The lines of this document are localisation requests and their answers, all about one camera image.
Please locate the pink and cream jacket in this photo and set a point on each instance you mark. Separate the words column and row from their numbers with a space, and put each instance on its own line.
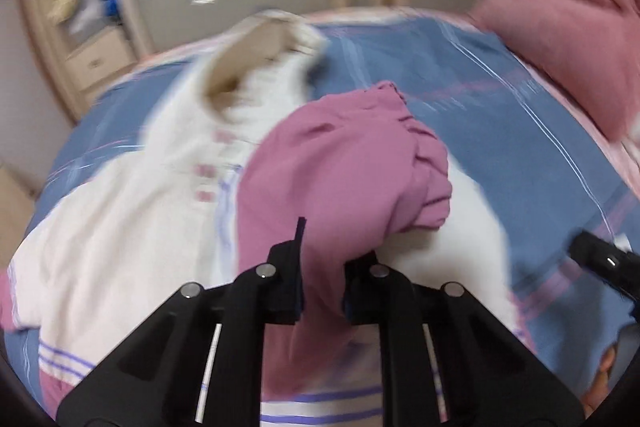
column 325, row 167

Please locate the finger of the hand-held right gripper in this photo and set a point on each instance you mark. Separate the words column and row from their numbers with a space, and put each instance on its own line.
column 600, row 259

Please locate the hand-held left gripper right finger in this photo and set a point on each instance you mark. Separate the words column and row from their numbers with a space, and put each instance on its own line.
column 352, row 302

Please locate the person's right hand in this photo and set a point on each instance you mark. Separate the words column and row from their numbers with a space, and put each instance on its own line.
column 607, row 372

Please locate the beige open shelf cabinet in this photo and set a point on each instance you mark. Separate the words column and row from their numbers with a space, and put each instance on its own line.
column 95, row 57

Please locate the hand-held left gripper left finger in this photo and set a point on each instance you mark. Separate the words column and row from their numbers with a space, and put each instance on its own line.
column 292, row 292

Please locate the pink quilt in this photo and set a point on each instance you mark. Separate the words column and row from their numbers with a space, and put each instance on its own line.
column 560, row 27

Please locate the blue plaid bed sheet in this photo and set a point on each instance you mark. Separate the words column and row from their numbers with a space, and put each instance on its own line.
column 475, row 117

